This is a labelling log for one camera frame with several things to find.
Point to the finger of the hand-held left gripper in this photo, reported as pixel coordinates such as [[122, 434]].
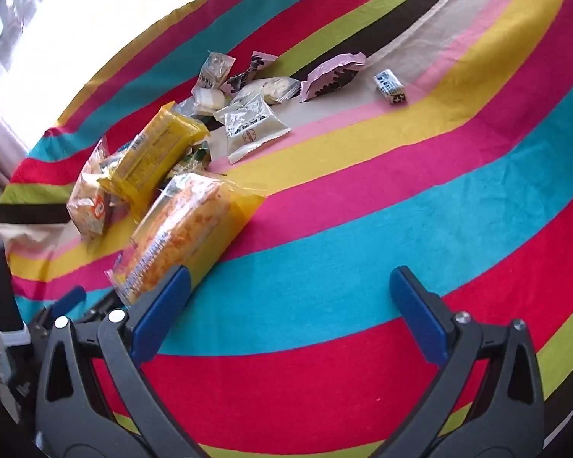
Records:
[[100, 310], [69, 298]]

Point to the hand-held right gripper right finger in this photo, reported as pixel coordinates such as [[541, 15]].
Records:
[[418, 317]]

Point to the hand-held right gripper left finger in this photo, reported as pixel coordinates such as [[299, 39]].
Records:
[[160, 317]]

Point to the large orange puffed snack bag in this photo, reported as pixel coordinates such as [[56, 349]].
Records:
[[186, 229]]

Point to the yellow snack packet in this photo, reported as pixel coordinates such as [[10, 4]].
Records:
[[155, 148]]

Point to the white clear snack packet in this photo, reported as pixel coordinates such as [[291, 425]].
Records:
[[253, 126]]

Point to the clear bag of small snacks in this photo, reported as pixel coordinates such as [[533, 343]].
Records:
[[93, 200]]

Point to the striped colourful blanket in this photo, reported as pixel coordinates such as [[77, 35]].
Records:
[[363, 229]]

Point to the green snack packet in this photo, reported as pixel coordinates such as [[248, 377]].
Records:
[[198, 157]]

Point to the white round pastry packet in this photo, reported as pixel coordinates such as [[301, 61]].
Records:
[[209, 100]]

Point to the small blue white snack packet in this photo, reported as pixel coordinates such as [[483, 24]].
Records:
[[390, 87]]

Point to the small clear snack packet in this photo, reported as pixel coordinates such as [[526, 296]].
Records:
[[216, 70]]

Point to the clear packet of white pieces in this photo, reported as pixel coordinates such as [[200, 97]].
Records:
[[274, 88]]

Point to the black and pink snack packet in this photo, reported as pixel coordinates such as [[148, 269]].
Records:
[[255, 64]]

